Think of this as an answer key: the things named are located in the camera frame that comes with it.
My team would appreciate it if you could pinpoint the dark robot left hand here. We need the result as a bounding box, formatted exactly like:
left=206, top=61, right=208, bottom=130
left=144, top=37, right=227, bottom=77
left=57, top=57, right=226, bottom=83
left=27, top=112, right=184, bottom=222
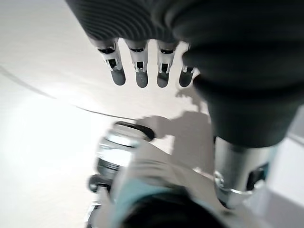
left=65, top=0, right=304, bottom=209

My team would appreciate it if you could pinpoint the silver robot left leg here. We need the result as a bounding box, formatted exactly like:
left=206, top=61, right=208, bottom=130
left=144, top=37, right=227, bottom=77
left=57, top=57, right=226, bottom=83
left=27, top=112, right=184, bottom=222
left=89, top=121, right=216, bottom=228

